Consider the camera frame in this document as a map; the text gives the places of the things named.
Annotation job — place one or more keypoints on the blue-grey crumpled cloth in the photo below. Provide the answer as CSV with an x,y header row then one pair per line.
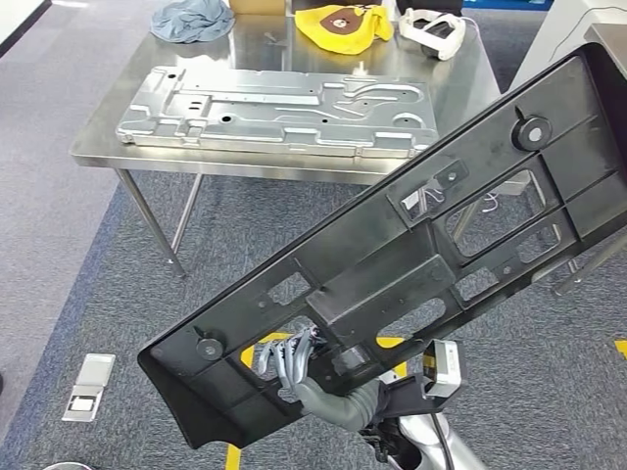
x,y
191,19

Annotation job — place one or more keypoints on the yellow bear print bag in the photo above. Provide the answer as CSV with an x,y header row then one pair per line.
x,y
313,32

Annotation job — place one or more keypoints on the silver stamped metal plate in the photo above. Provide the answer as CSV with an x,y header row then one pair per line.
x,y
269,110

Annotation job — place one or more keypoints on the brown cardboard box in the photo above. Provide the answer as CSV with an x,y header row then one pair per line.
x,y
257,6

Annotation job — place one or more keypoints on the stainless steel workbench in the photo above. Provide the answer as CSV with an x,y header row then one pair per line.
x,y
254,45

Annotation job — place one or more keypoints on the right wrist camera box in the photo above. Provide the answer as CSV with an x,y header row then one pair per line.
x,y
443,366

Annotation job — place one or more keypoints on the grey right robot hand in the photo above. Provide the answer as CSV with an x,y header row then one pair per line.
x,y
294,366

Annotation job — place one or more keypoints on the black plastic panel part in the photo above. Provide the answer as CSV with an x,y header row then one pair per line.
x,y
367,259

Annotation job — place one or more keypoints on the white VR headset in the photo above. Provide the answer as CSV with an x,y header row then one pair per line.
x,y
455,36

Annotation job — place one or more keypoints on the silver floor socket cover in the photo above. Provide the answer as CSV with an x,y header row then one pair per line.
x,y
93,376

